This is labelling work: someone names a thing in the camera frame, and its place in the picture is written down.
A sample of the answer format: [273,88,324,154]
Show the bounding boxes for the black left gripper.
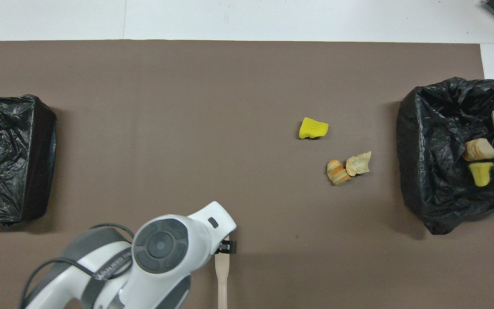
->
[214,240,237,254]

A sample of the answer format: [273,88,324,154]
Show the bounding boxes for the beige brush black bristles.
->
[214,251,229,309]

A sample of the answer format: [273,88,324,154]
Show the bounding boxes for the striped golden croissant piece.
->
[327,160,352,186]

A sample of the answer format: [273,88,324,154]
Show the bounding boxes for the yellow green sponge piece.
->
[298,117,329,140]

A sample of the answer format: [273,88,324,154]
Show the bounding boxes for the pale bread piece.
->
[345,151,372,177]

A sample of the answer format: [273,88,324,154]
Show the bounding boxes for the pale croissant chunk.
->
[463,138,494,162]

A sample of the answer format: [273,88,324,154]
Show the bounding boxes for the crumpled black bag bin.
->
[396,77,494,235]

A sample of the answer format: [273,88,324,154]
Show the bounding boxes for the taut black bag bin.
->
[0,94,57,226]

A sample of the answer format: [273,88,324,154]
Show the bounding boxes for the brown paper mat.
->
[0,40,494,309]

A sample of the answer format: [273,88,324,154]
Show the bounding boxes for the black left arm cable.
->
[18,223,135,309]

